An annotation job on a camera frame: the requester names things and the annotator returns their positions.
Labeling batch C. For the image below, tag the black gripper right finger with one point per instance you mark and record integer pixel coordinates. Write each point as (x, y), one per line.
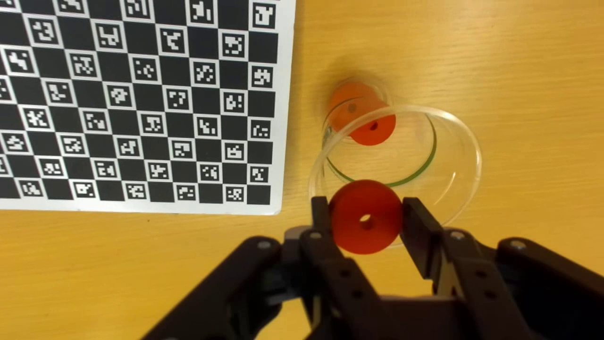
(462, 277)

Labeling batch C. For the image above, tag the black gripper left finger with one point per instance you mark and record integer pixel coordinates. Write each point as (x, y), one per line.
(338, 298)

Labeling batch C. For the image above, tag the orange disc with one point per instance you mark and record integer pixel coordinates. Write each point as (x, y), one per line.
(364, 217)
(377, 126)
(351, 100)

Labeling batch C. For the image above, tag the clear plastic cup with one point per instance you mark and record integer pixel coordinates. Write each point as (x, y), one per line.
(430, 155)

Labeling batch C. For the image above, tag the checkered marker board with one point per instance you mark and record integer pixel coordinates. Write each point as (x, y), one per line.
(143, 106)

